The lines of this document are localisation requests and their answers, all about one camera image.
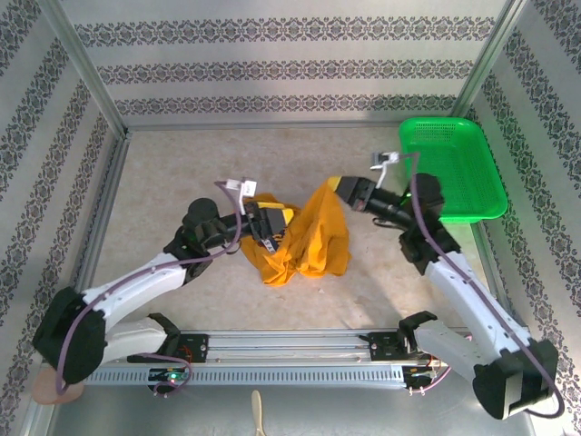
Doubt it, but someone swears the green plastic mesh basket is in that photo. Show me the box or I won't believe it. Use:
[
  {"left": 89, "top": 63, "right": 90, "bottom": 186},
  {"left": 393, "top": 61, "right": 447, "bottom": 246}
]
[{"left": 398, "top": 116, "right": 508, "bottom": 224}]

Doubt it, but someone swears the aluminium frame post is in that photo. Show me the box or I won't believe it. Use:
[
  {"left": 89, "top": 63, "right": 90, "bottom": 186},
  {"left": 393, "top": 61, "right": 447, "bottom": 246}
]
[
  {"left": 448, "top": 0, "right": 532, "bottom": 122},
  {"left": 35, "top": 0, "right": 133, "bottom": 135}
]

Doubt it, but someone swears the aluminium frame bar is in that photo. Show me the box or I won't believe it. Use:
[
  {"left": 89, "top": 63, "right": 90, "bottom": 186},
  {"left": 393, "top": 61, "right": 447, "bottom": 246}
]
[{"left": 124, "top": 120, "right": 458, "bottom": 133}]

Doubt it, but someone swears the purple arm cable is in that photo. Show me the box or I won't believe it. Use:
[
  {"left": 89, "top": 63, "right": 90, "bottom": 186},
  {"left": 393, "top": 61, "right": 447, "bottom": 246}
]
[
  {"left": 398, "top": 152, "right": 566, "bottom": 418},
  {"left": 54, "top": 180, "right": 242, "bottom": 396}
]

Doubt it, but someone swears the short purple base cable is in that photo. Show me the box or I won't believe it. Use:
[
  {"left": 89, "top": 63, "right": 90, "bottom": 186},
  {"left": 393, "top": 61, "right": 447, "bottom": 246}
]
[
  {"left": 407, "top": 361, "right": 455, "bottom": 396},
  {"left": 131, "top": 352, "right": 194, "bottom": 397}
]

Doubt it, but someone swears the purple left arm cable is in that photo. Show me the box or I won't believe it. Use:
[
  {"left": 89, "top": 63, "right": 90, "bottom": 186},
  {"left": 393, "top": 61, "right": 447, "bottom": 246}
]
[{"left": 54, "top": 180, "right": 242, "bottom": 396}]

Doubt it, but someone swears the translucent pink cup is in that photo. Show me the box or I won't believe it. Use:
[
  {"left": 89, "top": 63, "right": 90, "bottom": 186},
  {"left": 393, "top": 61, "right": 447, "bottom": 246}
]
[{"left": 32, "top": 368, "right": 85, "bottom": 405}]

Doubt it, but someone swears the cream wooden spoon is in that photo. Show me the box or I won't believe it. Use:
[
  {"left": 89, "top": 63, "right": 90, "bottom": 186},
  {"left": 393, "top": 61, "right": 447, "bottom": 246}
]
[{"left": 251, "top": 389, "right": 265, "bottom": 436}]

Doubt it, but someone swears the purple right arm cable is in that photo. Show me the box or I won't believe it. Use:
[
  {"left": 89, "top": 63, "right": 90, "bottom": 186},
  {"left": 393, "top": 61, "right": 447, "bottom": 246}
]
[{"left": 398, "top": 152, "right": 566, "bottom": 418}]

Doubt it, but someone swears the small circuit board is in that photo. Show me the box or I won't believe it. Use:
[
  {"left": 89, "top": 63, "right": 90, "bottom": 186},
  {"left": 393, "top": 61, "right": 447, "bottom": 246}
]
[
  {"left": 148, "top": 368, "right": 190, "bottom": 385},
  {"left": 406, "top": 362, "right": 439, "bottom": 387}
]

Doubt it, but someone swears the slotted grey cable duct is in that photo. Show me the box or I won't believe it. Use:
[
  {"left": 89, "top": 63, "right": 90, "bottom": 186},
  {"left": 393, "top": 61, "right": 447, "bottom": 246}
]
[{"left": 84, "top": 365, "right": 405, "bottom": 387}]

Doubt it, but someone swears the long aluminium mounting rail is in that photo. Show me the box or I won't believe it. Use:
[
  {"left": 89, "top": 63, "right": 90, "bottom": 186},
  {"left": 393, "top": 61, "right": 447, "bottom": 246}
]
[{"left": 43, "top": 327, "right": 533, "bottom": 365}]

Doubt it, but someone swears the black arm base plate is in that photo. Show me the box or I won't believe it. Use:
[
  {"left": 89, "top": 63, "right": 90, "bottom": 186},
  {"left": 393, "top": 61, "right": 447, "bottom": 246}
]
[
  {"left": 126, "top": 333, "right": 210, "bottom": 364},
  {"left": 367, "top": 331, "right": 453, "bottom": 362}
]

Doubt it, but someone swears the yellow t-shirt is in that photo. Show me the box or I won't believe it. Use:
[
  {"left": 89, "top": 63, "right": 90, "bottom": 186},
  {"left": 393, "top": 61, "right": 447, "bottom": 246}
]
[{"left": 239, "top": 179, "right": 353, "bottom": 287}]

